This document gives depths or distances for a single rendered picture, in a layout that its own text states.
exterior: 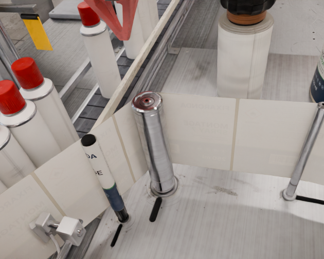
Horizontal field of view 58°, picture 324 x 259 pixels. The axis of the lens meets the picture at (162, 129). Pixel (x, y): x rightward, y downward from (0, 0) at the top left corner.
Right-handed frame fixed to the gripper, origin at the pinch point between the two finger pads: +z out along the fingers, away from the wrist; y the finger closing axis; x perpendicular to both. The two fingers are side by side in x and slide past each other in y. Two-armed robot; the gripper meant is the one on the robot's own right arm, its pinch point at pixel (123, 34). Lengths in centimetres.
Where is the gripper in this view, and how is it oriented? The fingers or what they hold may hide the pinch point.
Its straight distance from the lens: 42.8
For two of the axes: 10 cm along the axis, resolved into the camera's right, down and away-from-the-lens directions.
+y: 3.0, -7.1, 6.4
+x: -9.4, -1.3, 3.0
